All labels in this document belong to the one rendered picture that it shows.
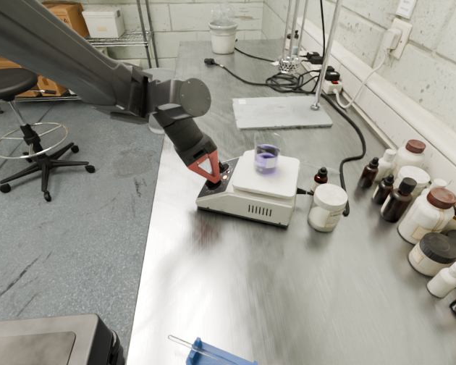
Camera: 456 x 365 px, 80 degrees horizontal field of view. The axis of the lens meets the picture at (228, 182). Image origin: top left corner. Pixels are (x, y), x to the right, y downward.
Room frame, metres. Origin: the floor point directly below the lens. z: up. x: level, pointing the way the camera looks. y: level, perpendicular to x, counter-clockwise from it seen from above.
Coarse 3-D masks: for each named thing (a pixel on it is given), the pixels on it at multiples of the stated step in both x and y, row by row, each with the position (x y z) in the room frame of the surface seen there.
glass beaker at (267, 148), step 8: (256, 136) 0.44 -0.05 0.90; (264, 136) 0.45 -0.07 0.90; (272, 136) 0.45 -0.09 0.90; (280, 136) 0.44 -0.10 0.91; (256, 144) 0.41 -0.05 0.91; (264, 144) 0.40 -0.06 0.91; (272, 144) 0.40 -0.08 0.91; (280, 144) 0.42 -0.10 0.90; (256, 152) 0.41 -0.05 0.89; (264, 152) 0.40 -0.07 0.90; (272, 152) 0.40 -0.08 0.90; (256, 160) 0.41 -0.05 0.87; (264, 160) 0.40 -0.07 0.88; (272, 160) 0.40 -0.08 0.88; (256, 168) 0.41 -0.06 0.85; (264, 168) 0.40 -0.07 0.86; (272, 168) 0.40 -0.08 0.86; (264, 176) 0.40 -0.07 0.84
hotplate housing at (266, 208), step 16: (240, 160) 0.48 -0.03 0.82; (224, 192) 0.38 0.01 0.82; (240, 192) 0.38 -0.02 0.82; (304, 192) 0.42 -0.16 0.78; (208, 208) 0.39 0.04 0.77; (224, 208) 0.38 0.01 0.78; (240, 208) 0.37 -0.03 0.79; (256, 208) 0.36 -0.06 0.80; (272, 208) 0.35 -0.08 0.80; (288, 208) 0.34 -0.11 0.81; (272, 224) 0.35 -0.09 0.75; (288, 224) 0.34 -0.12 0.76
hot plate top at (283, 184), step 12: (252, 156) 0.47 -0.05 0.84; (240, 168) 0.43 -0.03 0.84; (252, 168) 0.43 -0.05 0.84; (288, 168) 0.43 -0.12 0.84; (240, 180) 0.39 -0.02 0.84; (252, 180) 0.39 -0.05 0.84; (264, 180) 0.39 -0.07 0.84; (276, 180) 0.39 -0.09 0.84; (288, 180) 0.39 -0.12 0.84; (264, 192) 0.36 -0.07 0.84; (276, 192) 0.36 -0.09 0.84; (288, 192) 0.36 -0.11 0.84
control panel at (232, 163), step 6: (222, 162) 0.51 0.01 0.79; (228, 162) 0.49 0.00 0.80; (234, 162) 0.48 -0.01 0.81; (228, 168) 0.47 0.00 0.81; (234, 168) 0.46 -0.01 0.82; (222, 174) 0.45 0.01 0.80; (228, 174) 0.44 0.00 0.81; (222, 180) 0.43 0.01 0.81; (228, 180) 0.42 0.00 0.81; (204, 186) 0.43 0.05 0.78; (222, 186) 0.40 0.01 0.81; (204, 192) 0.41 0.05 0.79; (210, 192) 0.40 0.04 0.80; (216, 192) 0.39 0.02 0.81
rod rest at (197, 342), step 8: (200, 344) 0.13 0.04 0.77; (208, 344) 0.13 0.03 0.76; (192, 352) 0.11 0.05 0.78; (216, 352) 0.12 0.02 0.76; (224, 352) 0.12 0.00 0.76; (192, 360) 0.11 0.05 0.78; (200, 360) 0.11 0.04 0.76; (208, 360) 0.11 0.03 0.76; (232, 360) 0.11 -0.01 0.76; (240, 360) 0.11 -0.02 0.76
